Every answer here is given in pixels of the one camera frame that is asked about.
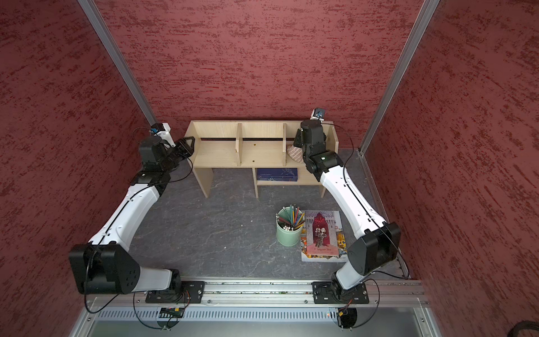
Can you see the bundle of coloured pencils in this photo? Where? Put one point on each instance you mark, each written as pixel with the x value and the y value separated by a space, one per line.
pixel 290 218

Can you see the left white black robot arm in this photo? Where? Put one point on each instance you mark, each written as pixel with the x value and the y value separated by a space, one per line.
pixel 104 264

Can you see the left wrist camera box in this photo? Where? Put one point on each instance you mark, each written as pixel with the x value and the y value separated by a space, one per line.
pixel 163 130

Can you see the pink striped knitted cloth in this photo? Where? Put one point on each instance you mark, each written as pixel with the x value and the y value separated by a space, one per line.
pixel 295 153

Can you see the mint green pencil cup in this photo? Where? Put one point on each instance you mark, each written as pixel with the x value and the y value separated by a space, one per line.
pixel 288 239

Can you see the left corner aluminium post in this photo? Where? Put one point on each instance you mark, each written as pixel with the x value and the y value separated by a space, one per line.
pixel 97 22

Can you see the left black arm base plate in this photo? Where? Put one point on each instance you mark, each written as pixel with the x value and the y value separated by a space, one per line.
pixel 186 292

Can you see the light wooden bookshelf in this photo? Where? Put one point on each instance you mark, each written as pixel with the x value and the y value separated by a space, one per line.
pixel 250 145

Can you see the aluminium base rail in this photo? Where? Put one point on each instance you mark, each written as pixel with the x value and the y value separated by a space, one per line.
pixel 213 292

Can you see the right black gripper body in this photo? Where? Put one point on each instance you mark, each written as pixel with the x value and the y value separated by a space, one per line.
pixel 299 141

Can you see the dark blue book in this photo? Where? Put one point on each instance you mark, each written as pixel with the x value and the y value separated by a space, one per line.
pixel 277 174

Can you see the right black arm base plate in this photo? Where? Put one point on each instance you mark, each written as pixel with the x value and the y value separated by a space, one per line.
pixel 340 292

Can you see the right corner aluminium post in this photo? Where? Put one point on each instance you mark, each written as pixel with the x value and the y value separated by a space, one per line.
pixel 421 23

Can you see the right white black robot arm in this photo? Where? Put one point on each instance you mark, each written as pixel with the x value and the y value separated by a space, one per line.
pixel 377 241

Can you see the colourful picture book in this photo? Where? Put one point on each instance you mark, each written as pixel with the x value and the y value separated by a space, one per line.
pixel 322 238

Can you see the corner aluminium post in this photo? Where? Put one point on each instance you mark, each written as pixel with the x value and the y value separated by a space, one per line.
pixel 97 22
pixel 421 23

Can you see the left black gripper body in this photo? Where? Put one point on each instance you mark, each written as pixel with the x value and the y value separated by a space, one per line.
pixel 181 152

